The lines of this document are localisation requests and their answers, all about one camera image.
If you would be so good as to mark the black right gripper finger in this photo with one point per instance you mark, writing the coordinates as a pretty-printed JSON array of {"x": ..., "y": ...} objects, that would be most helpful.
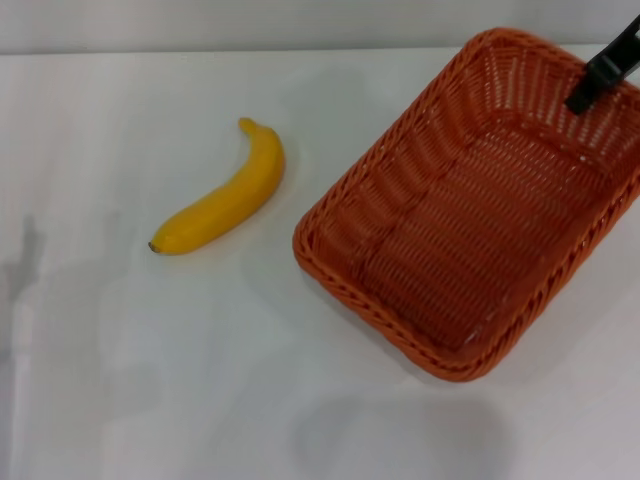
[{"x": 605, "y": 70}]

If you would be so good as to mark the orange woven plastic basket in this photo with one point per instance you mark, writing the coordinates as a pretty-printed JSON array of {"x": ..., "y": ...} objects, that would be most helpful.
[{"x": 460, "y": 250}]

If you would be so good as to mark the yellow banana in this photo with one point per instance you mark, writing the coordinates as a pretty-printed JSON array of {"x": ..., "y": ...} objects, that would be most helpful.
[{"x": 225, "y": 205}]

